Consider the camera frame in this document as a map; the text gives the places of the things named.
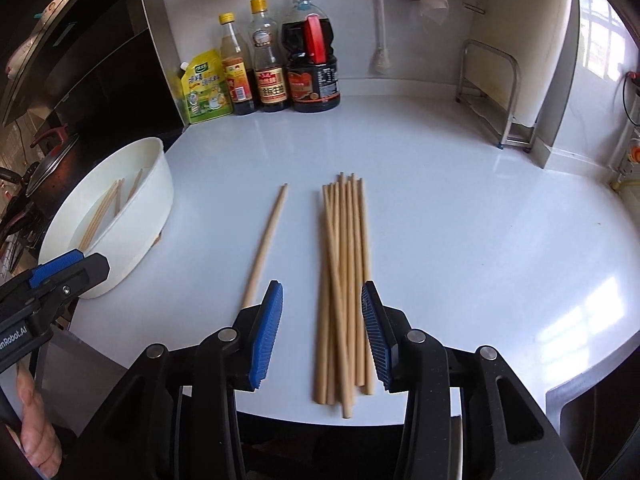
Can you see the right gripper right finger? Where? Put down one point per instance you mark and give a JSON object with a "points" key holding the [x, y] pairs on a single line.
{"points": [[409, 360]]}

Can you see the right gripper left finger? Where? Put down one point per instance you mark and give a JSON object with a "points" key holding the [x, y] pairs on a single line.
{"points": [[200, 383]]}

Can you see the gripped wooden chopstick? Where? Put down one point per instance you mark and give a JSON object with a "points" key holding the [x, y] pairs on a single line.
{"points": [[340, 260]]}

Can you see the long curved wooden chopstick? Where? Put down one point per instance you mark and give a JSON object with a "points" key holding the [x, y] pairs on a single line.
{"points": [[263, 248]]}

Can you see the person's left hand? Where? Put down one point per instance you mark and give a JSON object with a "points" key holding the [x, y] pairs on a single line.
{"points": [[36, 439]]}

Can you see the white plastic basin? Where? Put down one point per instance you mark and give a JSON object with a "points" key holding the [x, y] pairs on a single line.
{"points": [[124, 238]]}

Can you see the brown cooking pot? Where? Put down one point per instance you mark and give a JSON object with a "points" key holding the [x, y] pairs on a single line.
{"points": [[58, 173]]}

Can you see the black range hood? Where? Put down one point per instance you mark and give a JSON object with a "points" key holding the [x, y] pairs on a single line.
{"points": [[106, 70]]}

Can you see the yellow green seasoning pouch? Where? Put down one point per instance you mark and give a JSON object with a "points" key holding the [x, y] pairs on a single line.
{"points": [[204, 88]]}

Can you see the yellow cap vinegar bottle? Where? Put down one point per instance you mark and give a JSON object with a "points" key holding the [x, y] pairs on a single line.
{"points": [[238, 70]]}

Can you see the yellow cap soy bottle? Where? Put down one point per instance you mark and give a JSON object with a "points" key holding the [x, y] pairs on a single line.
{"points": [[267, 59]]}

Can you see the steel cutting board rack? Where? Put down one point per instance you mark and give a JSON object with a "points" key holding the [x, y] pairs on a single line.
{"points": [[489, 85]]}

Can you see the white hanging brush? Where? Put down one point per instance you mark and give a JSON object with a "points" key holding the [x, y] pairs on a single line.
{"points": [[381, 58]]}

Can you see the white cutting board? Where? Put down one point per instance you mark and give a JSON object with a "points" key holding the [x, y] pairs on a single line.
{"points": [[533, 33]]}

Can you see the large red handle soy bottle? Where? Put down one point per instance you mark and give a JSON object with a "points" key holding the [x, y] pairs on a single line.
{"points": [[311, 65]]}

